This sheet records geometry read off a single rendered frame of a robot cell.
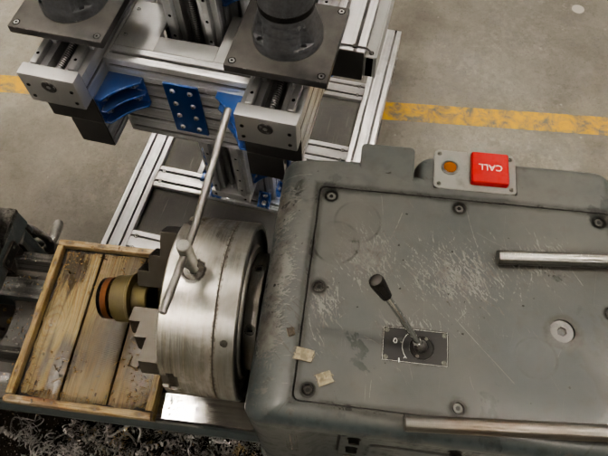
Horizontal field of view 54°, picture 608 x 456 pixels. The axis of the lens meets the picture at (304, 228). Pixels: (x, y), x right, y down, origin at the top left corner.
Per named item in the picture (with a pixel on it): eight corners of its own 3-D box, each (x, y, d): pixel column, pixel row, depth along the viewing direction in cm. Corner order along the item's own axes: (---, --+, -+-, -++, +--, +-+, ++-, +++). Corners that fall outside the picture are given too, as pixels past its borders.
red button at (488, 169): (505, 161, 102) (508, 154, 100) (506, 191, 99) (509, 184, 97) (469, 157, 102) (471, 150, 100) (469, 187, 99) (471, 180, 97)
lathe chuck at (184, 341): (256, 265, 129) (239, 187, 101) (229, 415, 114) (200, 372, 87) (214, 261, 130) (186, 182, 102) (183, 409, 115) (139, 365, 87)
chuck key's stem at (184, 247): (201, 285, 96) (187, 252, 86) (187, 281, 96) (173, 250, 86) (204, 272, 97) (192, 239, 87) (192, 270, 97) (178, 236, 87)
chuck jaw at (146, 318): (194, 310, 104) (176, 372, 96) (198, 327, 108) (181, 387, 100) (133, 304, 105) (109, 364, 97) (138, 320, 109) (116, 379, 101)
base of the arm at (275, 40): (263, 5, 133) (260, -34, 124) (330, 16, 131) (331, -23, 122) (243, 54, 126) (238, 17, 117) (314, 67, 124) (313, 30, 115)
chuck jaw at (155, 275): (205, 283, 110) (207, 221, 106) (197, 293, 105) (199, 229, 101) (146, 276, 110) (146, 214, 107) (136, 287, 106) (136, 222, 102)
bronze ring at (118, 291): (147, 264, 107) (99, 264, 108) (137, 315, 103) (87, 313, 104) (166, 284, 115) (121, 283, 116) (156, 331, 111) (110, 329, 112)
